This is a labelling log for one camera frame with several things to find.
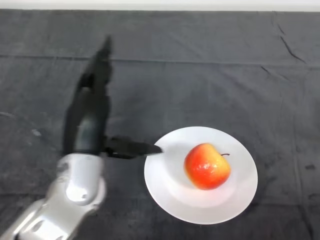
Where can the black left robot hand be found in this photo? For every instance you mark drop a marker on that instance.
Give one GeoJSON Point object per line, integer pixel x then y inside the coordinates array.
{"type": "Point", "coordinates": [92, 120]}

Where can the red yellow apple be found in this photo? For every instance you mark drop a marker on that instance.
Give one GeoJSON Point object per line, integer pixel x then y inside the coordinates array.
{"type": "Point", "coordinates": [207, 167]}

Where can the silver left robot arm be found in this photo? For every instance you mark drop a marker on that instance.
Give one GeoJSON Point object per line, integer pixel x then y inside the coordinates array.
{"type": "Point", "coordinates": [65, 195]}

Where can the white round plate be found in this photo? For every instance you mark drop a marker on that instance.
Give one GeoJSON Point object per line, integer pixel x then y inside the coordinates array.
{"type": "Point", "coordinates": [175, 195]}

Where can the black cloth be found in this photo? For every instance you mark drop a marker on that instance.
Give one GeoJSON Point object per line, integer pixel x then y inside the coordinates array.
{"type": "Point", "coordinates": [200, 75]}

